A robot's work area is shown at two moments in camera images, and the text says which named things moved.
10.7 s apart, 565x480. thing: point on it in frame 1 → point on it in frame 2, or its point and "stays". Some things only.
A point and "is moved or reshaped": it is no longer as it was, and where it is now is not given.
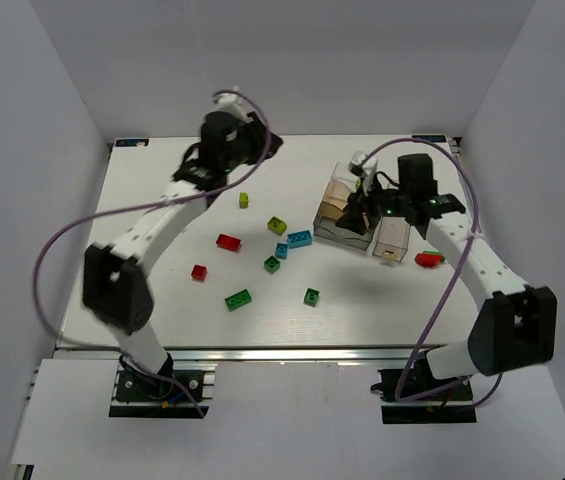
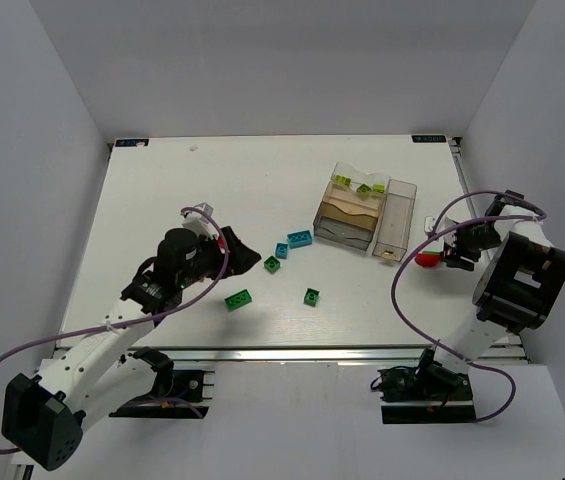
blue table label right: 431,138 stays
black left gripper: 254,138 → 222,252
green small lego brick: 311,297 stays
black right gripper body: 362,206 → 460,248
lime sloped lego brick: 276,225 is moved or reshaped
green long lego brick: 238,299 stays
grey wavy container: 327,228 stays
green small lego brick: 272,264 stays
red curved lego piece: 428,260 stays
